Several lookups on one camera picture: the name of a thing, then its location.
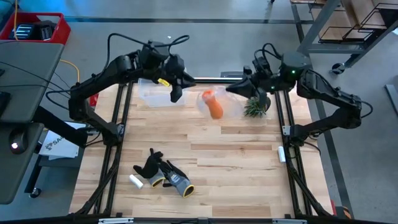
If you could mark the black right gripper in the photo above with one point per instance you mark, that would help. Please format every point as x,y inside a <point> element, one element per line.
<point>270,82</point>

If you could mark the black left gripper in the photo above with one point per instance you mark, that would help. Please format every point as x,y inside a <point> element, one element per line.
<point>175,70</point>

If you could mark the small green potted plant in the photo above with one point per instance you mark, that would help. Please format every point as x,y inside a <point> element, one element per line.
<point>253,109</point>

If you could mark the clear plastic bag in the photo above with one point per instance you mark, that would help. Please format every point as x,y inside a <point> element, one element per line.
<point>233,105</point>

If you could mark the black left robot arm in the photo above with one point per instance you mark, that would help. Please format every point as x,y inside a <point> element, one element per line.
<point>93,84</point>

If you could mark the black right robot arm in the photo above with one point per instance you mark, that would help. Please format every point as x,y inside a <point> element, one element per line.
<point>326,90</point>

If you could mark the white bandage roll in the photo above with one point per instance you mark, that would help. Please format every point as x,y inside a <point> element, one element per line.
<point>136,181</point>
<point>281,154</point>

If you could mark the yellow label tag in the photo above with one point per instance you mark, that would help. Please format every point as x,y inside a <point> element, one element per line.
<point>163,82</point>

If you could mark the clear plastic bin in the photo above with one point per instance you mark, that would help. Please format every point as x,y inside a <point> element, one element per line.
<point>155,99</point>

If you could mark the grey metal cart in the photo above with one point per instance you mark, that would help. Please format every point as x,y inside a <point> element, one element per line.
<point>314,31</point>

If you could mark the red clamp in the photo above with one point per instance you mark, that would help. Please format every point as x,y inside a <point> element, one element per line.
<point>94,100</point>

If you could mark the grey printed glove yellow cuff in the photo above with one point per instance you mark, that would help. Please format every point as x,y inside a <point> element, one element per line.
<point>178,180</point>

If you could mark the brown cardboard box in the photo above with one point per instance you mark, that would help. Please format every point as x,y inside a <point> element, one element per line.
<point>339,15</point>

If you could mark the red plastic crate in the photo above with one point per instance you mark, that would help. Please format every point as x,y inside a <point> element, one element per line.
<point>63,34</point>

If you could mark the white printed paper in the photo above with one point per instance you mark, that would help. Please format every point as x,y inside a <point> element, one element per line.
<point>60,147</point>

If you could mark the black box device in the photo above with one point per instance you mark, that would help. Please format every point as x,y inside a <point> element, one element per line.
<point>46,31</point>

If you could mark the grey desk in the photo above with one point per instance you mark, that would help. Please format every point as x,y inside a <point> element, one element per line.
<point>28,68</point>

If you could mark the black striped device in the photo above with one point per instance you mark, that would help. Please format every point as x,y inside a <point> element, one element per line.
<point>22,31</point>

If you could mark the black computer mouse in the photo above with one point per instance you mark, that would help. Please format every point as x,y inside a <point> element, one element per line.
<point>17,141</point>

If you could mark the black desk caster wheel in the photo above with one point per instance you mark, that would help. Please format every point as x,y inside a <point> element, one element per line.
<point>35,193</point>

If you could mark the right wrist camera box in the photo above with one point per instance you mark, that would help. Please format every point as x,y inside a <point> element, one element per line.
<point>261,66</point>

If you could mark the black aluminium frame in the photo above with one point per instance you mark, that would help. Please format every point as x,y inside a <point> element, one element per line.
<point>124,149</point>

